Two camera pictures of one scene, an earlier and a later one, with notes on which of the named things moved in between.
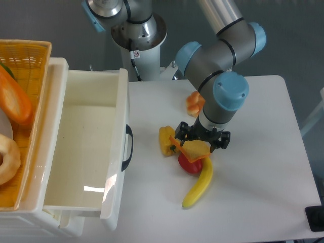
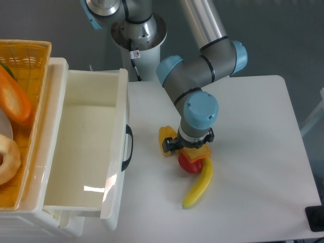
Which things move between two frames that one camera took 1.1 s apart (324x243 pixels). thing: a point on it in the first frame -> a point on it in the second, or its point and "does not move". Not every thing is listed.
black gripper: [186, 132] -> [170, 144]
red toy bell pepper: [195, 167] does not move
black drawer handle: [125, 163] does not move
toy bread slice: [194, 149] does not move
